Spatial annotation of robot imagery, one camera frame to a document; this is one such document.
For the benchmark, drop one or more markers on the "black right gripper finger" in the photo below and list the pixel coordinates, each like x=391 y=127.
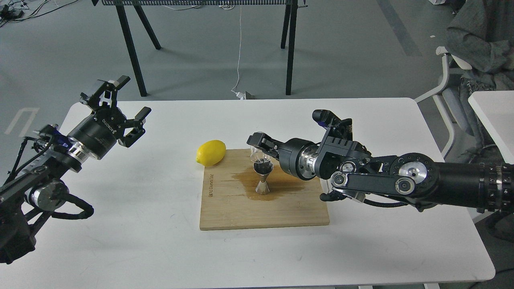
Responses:
x=261 y=157
x=263 y=142

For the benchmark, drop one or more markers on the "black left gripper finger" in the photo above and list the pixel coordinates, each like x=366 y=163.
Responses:
x=102 y=98
x=131 y=130

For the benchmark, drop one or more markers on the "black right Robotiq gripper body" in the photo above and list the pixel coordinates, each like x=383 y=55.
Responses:
x=293 y=156

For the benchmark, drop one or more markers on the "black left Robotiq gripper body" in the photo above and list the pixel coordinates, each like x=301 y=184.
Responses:
x=99 y=131

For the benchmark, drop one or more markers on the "clear plastic measuring cup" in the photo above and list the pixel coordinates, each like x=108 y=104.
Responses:
x=256 y=141

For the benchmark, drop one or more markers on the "steel double jigger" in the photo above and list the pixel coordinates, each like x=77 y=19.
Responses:
x=263 y=168

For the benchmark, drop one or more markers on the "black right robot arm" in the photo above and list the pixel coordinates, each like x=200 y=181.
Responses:
x=410 y=179

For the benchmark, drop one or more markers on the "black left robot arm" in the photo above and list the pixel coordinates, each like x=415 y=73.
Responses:
x=34 y=190

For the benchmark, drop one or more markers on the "yellow lemon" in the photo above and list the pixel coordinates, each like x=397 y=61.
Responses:
x=211 y=153

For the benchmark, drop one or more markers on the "wooden cutting board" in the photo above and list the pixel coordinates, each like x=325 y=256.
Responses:
x=229 y=200

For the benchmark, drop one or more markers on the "white office chair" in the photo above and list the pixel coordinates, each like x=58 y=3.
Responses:
x=446 y=96

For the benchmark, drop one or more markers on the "person in grey clothes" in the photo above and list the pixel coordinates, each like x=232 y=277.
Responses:
x=482 y=35

